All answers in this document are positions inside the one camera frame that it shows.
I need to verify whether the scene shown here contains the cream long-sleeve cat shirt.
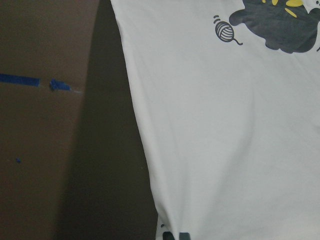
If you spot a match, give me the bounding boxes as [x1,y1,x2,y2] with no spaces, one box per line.
[111,0,320,240]

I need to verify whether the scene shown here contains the blue tape grid lines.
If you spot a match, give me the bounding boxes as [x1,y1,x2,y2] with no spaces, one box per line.
[0,73,83,94]

